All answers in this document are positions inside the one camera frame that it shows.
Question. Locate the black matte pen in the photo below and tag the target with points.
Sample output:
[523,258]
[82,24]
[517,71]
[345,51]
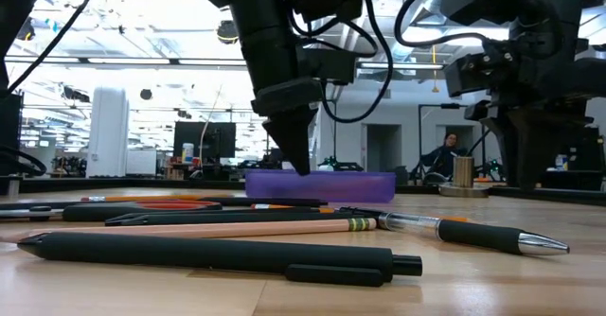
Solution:
[265,202]
[189,252]
[237,210]
[23,205]
[237,218]

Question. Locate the metal cylinder on disc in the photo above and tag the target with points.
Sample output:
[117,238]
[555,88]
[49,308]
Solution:
[463,171]

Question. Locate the black equipment rack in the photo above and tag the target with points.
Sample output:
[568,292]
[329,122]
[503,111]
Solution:
[10,131]

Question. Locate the long ceiling light rail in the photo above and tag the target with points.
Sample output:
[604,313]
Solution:
[128,61]

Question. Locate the purple plastic supply box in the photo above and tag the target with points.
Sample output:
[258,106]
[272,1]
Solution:
[341,187]

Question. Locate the clear pen black grip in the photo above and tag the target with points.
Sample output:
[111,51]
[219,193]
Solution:
[478,238]

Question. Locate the white blue container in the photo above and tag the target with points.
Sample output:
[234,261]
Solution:
[561,162]

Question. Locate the large black monitor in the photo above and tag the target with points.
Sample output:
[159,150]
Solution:
[208,141]

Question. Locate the white square column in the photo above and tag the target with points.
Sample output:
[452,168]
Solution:
[108,131]

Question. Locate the black ceiling device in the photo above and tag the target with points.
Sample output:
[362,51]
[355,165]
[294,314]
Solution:
[27,31]
[225,32]

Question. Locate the black metal frame stand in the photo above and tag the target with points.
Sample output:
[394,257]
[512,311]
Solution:
[450,105]

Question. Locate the black cabinet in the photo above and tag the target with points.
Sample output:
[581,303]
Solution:
[592,155]

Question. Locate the small round ceiling device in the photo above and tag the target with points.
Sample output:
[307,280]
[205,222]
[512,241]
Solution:
[146,94]

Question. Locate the black aluminium table frame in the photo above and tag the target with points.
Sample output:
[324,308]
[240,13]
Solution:
[118,183]

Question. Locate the black background robot arm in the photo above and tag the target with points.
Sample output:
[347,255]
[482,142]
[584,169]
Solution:
[492,168]
[348,165]

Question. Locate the natural wood pencil green ferrule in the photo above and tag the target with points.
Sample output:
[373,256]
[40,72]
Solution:
[213,229]

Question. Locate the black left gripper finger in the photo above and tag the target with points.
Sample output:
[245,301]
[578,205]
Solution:
[304,136]
[286,136]

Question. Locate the white cabinet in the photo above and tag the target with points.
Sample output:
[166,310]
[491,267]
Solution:
[141,162]

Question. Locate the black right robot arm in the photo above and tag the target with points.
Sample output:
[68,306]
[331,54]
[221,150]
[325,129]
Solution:
[544,4]

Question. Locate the person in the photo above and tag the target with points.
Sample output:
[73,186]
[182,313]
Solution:
[442,157]

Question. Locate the white canister blue lid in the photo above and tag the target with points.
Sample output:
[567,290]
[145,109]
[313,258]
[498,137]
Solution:
[188,154]

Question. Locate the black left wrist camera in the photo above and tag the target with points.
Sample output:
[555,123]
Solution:
[331,63]

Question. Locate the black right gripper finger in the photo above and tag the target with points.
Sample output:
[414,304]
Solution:
[502,141]
[535,141]

